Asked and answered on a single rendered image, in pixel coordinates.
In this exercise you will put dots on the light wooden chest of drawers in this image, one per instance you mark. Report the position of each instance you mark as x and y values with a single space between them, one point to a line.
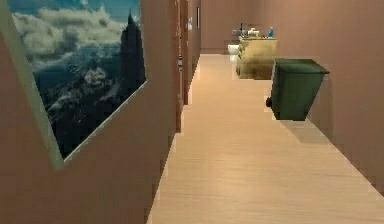
256 58

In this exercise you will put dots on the brown room door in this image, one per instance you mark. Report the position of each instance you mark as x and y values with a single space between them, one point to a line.
180 60

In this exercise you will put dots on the white toilet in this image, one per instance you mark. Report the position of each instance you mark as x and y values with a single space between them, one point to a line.
233 49

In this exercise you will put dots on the small dark framed picture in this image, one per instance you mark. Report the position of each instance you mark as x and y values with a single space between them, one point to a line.
198 16

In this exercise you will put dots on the grey items cluster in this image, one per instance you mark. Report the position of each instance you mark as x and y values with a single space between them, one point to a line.
246 32

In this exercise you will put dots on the green wheeled bin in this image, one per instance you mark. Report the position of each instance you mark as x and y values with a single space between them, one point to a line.
295 90

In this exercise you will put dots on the blue bottle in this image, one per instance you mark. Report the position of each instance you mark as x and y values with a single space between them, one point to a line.
271 32

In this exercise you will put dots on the framed cloudy landscape picture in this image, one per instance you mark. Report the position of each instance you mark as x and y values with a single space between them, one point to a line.
83 66

